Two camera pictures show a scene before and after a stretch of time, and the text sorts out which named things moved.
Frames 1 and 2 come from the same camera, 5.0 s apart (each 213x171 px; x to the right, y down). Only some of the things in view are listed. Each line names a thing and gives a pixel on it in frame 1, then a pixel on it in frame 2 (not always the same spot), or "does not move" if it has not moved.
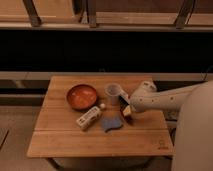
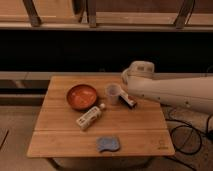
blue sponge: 111,123 -> 108,143
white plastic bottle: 90,116 does not move
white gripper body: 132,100 does not move
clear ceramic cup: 113,91 does not move
